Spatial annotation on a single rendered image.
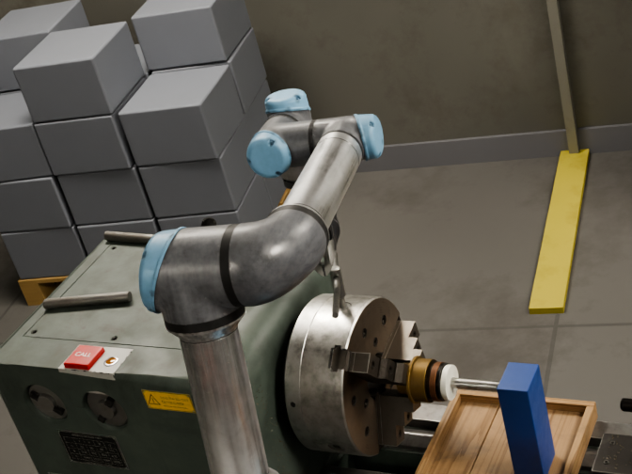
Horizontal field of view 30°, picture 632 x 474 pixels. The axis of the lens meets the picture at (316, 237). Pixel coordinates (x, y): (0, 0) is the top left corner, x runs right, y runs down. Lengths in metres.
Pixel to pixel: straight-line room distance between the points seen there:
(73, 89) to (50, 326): 2.18
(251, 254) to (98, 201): 3.27
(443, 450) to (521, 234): 2.37
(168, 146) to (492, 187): 1.42
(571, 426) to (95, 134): 2.69
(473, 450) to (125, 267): 0.85
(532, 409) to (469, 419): 0.30
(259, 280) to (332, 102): 3.77
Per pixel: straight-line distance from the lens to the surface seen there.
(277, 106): 2.03
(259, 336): 2.27
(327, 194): 1.72
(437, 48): 5.09
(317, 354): 2.23
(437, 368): 2.27
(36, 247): 5.08
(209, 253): 1.59
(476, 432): 2.47
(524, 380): 2.21
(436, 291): 4.49
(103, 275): 2.62
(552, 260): 4.49
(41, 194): 4.90
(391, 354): 2.35
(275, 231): 1.59
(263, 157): 1.94
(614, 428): 2.46
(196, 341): 1.66
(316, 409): 2.25
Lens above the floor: 2.49
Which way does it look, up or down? 30 degrees down
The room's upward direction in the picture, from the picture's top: 16 degrees counter-clockwise
